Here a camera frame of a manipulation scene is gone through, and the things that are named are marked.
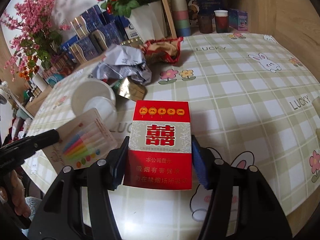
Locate blue printed box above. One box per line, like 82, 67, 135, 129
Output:
199, 0, 223, 18

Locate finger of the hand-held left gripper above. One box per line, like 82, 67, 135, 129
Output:
0, 129, 60, 167

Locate gold and blue gift box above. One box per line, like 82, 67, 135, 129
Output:
89, 21, 125, 53
70, 5, 105, 39
67, 35, 98, 63

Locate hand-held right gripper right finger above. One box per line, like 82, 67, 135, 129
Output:
191, 135, 293, 240

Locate white vase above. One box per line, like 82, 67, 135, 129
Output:
31, 72, 52, 94

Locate gold foil packet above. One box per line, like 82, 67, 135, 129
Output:
117, 77, 146, 101

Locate blue tissue box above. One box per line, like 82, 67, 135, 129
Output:
60, 35, 78, 53

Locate white desk fan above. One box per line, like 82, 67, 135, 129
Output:
0, 81, 34, 120

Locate dark cartoon print box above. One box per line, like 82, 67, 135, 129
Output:
186, 0, 200, 28

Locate purple box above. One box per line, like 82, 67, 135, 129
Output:
229, 9, 248, 32

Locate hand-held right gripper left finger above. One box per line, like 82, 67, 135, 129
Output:
27, 136, 130, 240

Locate red cigarette box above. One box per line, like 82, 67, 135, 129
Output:
123, 100, 193, 190

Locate gold tray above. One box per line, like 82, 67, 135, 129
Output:
121, 39, 145, 46

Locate person's left hand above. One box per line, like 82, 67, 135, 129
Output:
0, 171, 32, 218

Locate stack of pastel paper cups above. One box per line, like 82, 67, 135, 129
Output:
170, 0, 192, 37

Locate brown glass cup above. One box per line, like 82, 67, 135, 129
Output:
198, 14, 215, 34

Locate wooden shelf unit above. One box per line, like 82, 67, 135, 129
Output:
155, 0, 320, 55

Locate blue and white carton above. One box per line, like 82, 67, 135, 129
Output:
120, 17, 140, 42

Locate pink blossom plant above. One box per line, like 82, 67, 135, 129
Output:
0, 0, 72, 70

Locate red paper cup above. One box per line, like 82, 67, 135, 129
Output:
214, 10, 229, 33

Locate clear pack of coloured pens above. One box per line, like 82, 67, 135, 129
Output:
51, 108, 118, 168

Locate orange flowers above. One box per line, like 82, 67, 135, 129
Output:
17, 55, 40, 80

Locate red roses in white pot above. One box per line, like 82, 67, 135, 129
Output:
96, 0, 168, 42

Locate red gold snack wrapper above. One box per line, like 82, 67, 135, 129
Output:
142, 37, 184, 67

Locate white paper cup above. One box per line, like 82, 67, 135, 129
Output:
71, 78, 118, 128

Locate row of small bottles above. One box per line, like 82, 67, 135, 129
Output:
25, 87, 42, 101

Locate checked rabbit print tablecloth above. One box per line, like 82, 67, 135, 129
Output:
21, 32, 320, 240

